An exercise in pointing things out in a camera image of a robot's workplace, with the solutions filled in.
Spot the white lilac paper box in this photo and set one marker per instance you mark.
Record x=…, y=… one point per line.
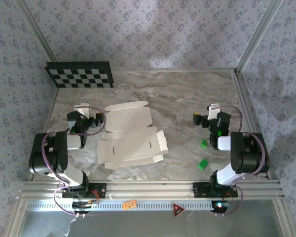
x=130, y=145

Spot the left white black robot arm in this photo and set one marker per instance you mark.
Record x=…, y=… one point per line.
x=54, y=153

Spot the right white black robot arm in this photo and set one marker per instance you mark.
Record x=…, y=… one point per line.
x=246, y=153

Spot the small green toy brick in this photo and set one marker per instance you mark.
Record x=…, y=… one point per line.
x=203, y=144

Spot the large green toy brick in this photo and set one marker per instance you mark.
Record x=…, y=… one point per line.
x=203, y=164

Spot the black white checkerboard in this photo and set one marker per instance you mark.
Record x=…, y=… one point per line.
x=79, y=77

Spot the orange label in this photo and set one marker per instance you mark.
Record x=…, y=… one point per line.
x=129, y=205

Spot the red triangle warning sticker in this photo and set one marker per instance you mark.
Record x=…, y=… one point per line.
x=177, y=210

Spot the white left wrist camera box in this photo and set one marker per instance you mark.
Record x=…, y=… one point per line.
x=82, y=111

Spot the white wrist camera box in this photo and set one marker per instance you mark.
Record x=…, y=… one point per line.
x=212, y=113
x=82, y=111

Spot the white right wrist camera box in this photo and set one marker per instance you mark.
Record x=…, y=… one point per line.
x=212, y=113

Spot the wide aluminium base rail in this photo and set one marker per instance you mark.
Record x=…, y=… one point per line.
x=150, y=190

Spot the aluminium frame post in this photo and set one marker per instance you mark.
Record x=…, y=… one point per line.
x=37, y=30
x=259, y=34

